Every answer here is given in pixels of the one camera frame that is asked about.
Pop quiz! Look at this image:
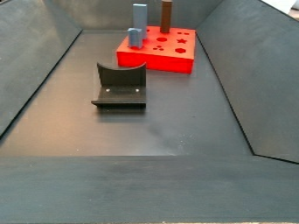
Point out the black curved holder stand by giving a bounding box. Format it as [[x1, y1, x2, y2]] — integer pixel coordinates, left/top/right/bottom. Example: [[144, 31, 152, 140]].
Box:
[[91, 64, 146, 107]]

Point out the red shape-sorter block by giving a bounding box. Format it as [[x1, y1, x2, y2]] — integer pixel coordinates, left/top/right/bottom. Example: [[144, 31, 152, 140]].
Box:
[[116, 26, 196, 74]]

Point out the tall blue rectangular peg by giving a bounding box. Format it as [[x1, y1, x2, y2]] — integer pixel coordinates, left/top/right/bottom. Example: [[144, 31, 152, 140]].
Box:
[[134, 3, 147, 39]]

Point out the short blue arch peg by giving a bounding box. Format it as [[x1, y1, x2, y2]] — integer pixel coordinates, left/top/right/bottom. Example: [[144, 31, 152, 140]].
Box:
[[127, 28, 143, 48]]

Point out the dark brown cylinder peg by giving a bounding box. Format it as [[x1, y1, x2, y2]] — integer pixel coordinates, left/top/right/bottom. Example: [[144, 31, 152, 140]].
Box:
[[160, 0, 174, 33]]

